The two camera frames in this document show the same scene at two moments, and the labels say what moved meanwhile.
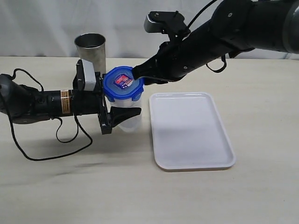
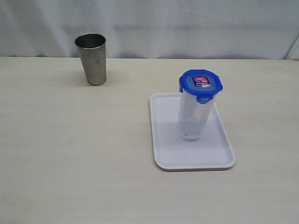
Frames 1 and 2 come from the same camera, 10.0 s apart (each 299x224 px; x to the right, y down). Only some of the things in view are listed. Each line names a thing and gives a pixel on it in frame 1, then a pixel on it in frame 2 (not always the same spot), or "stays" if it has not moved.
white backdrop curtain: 47,28 stays
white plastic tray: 188,132 stays
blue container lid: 119,83 → 201,83
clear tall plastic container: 132,123 → 193,116
